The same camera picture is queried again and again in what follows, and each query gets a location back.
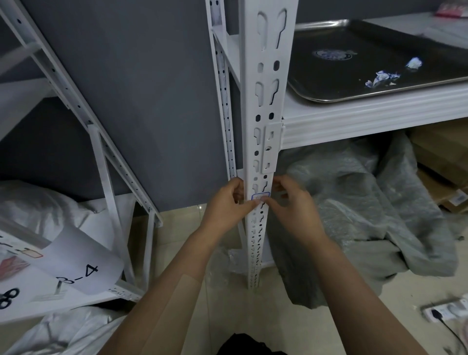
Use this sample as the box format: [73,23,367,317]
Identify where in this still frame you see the person's black clothing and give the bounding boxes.
[216,332,289,355]

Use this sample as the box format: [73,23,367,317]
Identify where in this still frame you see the white flat board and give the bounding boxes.
[0,217,145,326]

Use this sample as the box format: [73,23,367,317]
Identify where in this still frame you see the steel tray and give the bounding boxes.
[287,19,468,104]

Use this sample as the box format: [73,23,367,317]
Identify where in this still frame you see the crumpled white plastic bundle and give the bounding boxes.
[3,305,129,355]

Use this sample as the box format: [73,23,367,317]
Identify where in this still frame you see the person's right hand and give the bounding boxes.
[260,175,331,250]

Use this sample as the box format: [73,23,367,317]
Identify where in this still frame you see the brown cardboard box piece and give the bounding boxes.
[409,118,468,215]

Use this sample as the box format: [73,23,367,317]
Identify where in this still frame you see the white power strip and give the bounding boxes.
[420,296,468,324]

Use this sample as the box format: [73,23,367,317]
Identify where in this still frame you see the person's right forearm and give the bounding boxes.
[309,234,429,355]

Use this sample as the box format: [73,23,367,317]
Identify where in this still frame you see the person's grey clothing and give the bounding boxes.
[269,131,460,310]

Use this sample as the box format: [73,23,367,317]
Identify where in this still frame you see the large white paper sheet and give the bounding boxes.
[35,222,126,297]

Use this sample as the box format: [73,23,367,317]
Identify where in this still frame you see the label scrap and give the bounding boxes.
[364,70,401,88]

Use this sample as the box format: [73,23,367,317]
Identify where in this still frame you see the white perforated shelf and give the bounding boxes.
[238,0,299,290]

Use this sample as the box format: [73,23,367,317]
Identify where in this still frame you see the person's left forearm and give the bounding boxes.
[98,228,216,355]

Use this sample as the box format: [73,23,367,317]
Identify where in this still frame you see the person's left hand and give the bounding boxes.
[199,177,263,243]

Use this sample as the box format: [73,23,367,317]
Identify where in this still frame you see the white metal shelving rack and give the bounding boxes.
[212,11,468,151]

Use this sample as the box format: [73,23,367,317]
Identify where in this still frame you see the clear plastic wrap piece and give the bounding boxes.
[206,247,250,290]

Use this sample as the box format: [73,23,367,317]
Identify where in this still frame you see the black power cable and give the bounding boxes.
[431,309,468,355]

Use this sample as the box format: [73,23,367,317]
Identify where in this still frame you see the white-grey cloth bundle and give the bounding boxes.
[0,179,98,244]

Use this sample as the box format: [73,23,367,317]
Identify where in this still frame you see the round blue-white sticker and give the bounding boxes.
[312,49,354,61]

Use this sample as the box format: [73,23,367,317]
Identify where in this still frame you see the black-handled scissors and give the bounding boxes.
[0,287,21,311]

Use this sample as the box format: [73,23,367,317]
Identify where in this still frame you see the pink packet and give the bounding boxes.
[434,1,468,19]

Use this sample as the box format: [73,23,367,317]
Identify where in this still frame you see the paper with red picture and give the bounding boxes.
[0,237,44,283]

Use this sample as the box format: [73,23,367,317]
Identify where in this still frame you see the loose white perforated bar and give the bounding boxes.
[109,280,146,303]

